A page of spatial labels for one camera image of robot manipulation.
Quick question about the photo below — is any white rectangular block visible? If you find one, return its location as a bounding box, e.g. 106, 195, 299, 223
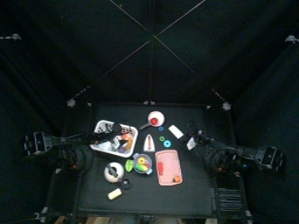
167, 124, 184, 140

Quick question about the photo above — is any white plastic basket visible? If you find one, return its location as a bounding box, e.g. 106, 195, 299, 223
88, 119, 140, 158

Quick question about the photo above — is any pink cutting board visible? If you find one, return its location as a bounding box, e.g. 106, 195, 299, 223
154, 149, 184, 187

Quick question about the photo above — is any green toy leaf vegetable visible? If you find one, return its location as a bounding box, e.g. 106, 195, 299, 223
124, 158, 136, 173

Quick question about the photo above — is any grey toy pot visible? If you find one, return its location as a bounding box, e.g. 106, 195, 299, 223
132, 152, 155, 176

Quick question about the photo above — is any small black cup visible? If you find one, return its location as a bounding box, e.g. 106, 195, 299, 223
119, 178, 132, 189

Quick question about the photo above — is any cream toy butter block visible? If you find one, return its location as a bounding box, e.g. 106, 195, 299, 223
107, 187, 123, 201

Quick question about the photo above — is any thin diagonal cord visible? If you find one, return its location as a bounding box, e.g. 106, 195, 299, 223
71, 0, 207, 100
108, 0, 227, 103

